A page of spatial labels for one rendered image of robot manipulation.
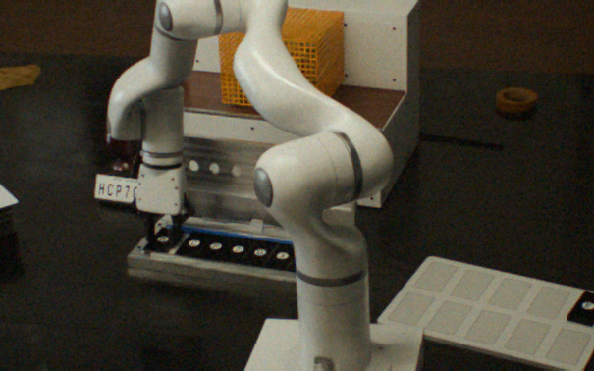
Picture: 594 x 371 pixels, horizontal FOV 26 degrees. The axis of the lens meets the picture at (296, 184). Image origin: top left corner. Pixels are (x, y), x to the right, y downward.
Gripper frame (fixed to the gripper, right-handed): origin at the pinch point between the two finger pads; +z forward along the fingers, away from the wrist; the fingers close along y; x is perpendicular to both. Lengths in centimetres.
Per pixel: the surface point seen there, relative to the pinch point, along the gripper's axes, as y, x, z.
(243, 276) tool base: 21.0, -6.7, 4.2
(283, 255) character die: 26.8, 0.5, 1.3
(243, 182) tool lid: 13.8, 11.1, -10.1
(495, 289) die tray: 70, 3, 3
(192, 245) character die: 7.2, -0.7, 1.5
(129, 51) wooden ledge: -58, 104, -17
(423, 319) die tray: 59, -11, 6
